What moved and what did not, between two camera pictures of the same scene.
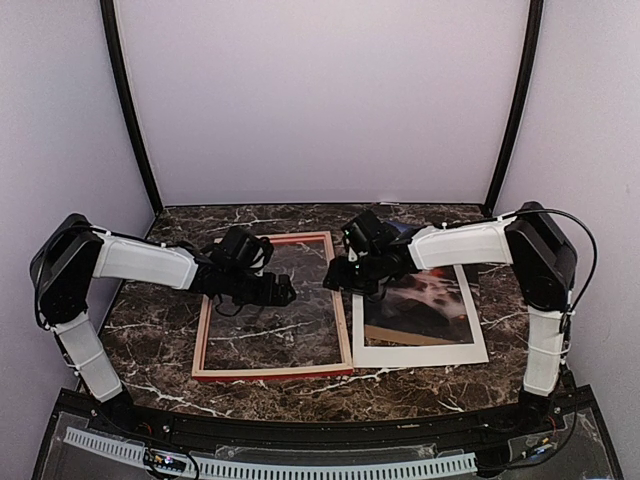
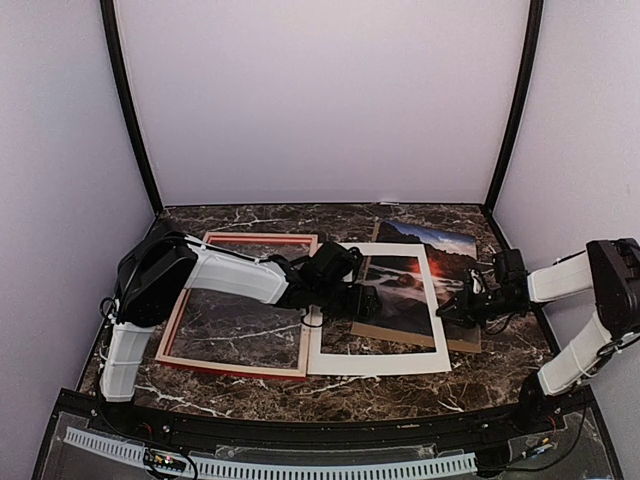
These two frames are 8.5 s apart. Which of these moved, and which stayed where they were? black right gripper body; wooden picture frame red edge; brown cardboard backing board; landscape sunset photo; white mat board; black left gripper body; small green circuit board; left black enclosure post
Moved: black right gripper body; black left gripper body; wooden picture frame red edge; white mat board
Stayed: left black enclosure post; brown cardboard backing board; landscape sunset photo; small green circuit board
